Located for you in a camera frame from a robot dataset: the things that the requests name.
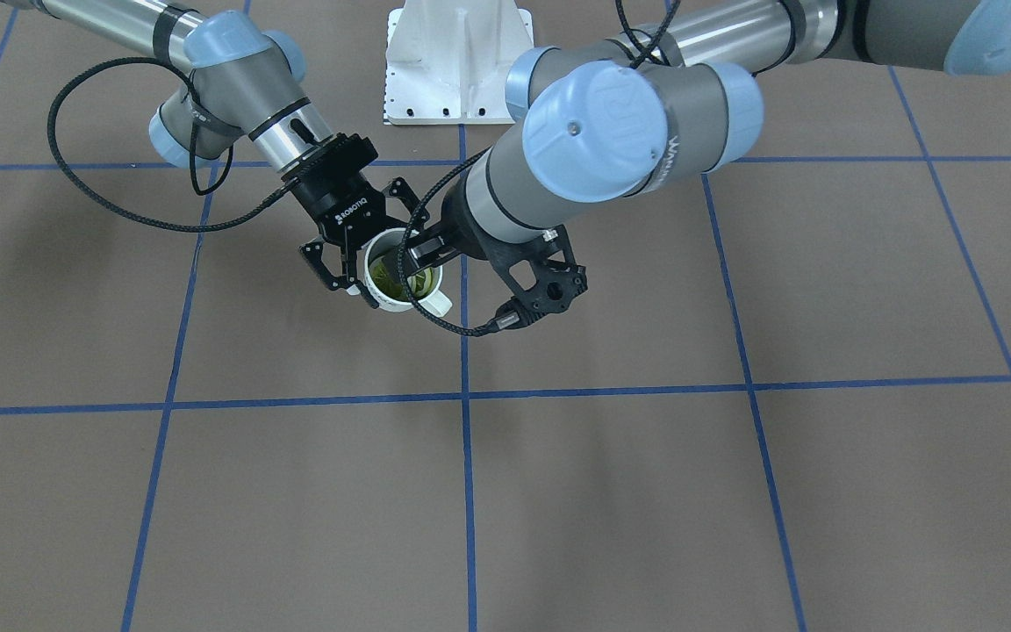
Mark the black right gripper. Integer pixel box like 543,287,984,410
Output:
282,133,461,293

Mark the white mug with handle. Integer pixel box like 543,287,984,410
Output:
360,228,454,319

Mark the yellow green lemon slice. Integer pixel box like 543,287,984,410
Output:
369,257,436,303

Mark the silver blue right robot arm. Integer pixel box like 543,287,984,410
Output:
13,1,400,295

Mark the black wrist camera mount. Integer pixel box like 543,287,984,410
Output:
484,225,587,332

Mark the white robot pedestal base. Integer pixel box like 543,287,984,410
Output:
383,1,534,126

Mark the black braided camera cable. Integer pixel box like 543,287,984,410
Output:
47,56,313,234

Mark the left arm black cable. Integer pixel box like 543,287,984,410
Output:
395,0,682,338

